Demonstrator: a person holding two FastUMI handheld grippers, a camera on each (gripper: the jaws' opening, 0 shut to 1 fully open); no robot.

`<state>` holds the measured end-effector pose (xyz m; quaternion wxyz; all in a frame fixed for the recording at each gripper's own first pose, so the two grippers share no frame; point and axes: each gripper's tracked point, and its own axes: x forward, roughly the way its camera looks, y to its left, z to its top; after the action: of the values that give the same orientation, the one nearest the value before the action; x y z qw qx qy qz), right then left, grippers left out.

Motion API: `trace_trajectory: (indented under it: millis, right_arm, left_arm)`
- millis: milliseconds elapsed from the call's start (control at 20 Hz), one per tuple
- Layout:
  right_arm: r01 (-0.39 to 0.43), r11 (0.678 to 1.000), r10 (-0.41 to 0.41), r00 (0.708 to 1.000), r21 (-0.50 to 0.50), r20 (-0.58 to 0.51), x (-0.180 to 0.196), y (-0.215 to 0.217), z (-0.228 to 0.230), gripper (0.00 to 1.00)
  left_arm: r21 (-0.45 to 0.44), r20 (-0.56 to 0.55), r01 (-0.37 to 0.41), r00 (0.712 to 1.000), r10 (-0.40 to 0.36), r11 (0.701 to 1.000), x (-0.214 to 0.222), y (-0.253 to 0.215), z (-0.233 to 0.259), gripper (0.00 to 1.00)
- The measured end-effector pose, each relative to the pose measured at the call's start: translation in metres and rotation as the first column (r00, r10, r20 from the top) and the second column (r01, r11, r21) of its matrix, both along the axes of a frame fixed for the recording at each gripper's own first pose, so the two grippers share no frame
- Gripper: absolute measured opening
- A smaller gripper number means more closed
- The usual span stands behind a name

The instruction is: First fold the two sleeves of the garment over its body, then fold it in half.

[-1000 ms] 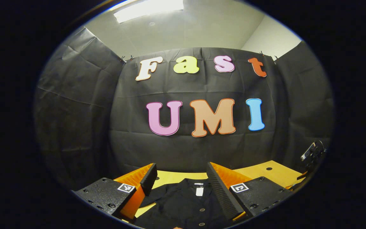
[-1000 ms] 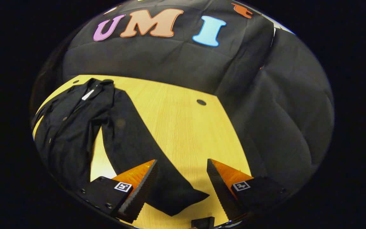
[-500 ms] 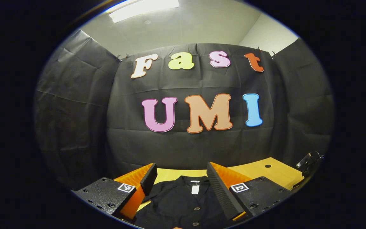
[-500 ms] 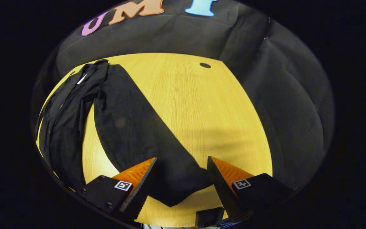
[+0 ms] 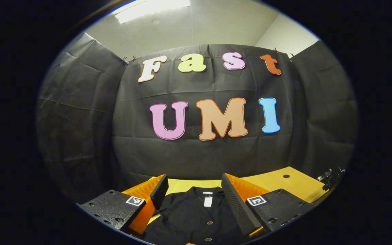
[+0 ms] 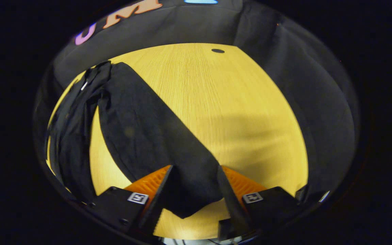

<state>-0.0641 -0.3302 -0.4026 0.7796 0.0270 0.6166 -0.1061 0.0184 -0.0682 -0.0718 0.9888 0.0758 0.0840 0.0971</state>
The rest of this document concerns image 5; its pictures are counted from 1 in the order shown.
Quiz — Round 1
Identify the black backdrop cloth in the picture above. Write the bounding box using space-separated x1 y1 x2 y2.
36 32 358 205

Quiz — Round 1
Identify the black button shirt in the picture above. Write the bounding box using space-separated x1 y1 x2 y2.
143 186 251 245

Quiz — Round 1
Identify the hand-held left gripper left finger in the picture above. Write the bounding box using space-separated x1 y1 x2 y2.
80 174 169 236

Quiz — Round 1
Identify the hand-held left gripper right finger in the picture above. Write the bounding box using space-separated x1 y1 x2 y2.
221 173 314 236

